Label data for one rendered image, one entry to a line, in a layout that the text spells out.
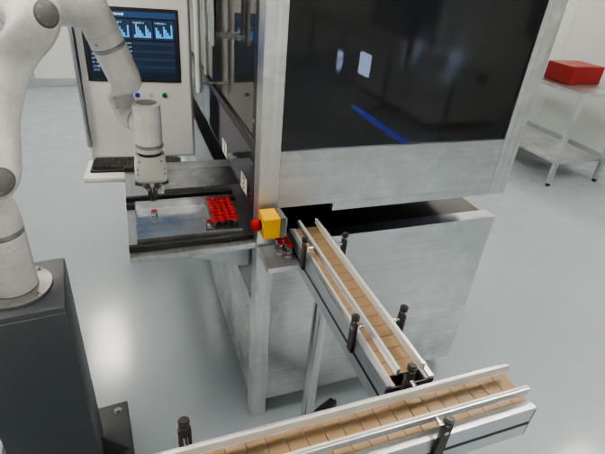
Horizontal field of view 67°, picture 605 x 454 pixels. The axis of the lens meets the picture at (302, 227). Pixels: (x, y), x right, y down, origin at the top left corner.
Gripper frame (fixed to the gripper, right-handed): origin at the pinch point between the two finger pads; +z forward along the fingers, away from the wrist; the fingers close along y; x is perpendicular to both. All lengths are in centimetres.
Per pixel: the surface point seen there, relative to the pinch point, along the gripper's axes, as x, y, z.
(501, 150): 22, -123, -20
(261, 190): 22.2, -31.5, -10.2
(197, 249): 20.4, -11.7, 10.7
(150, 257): 20.7, 2.9, 11.3
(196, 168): -43.0, -20.9, 10.4
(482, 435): 104, -58, 9
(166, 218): -1.7, -3.9, 10.6
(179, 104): -78, -18, -8
